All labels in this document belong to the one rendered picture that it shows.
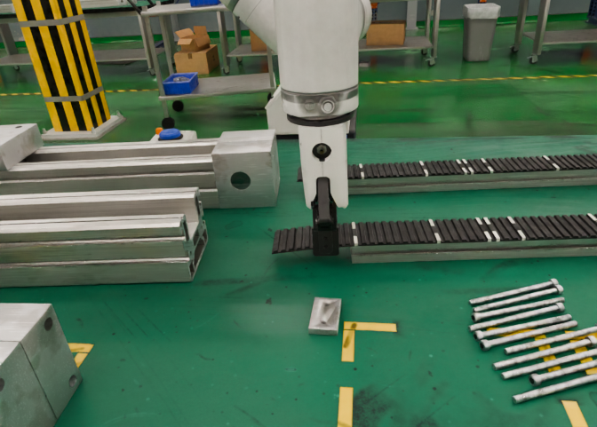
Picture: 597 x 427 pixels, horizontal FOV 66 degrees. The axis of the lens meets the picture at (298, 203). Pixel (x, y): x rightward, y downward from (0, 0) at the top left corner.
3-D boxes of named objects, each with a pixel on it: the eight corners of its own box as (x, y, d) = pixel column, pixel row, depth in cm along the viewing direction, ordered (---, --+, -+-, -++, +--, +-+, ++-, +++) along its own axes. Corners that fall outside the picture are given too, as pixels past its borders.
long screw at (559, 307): (557, 307, 49) (559, 300, 48) (564, 313, 48) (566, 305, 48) (465, 328, 47) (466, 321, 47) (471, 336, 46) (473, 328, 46)
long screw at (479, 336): (477, 343, 45) (478, 336, 45) (472, 336, 46) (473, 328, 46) (571, 324, 47) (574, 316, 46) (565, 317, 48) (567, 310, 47)
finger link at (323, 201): (329, 204, 47) (330, 235, 51) (327, 151, 52) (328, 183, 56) (317, 205, 47) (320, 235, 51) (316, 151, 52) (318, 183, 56)
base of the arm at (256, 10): (288, 75, 117) (232, 22, 113) (340, 15, 110) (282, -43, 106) (280, 89, 100) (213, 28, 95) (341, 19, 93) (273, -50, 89)
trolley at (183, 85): (278, 101, 412) (267, -23, 365) (282, 120, 364) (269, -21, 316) (163, 111, 408) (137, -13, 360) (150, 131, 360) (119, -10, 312)
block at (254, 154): (281, 174, 84) (276, 124, 79) (275, 206, 73) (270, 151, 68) (232, 176, 84) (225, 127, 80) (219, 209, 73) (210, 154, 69)
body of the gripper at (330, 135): (357, 115, 46) (358, 213, 51) (351, 90, 55) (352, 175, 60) (282, 119, 46) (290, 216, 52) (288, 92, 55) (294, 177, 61)
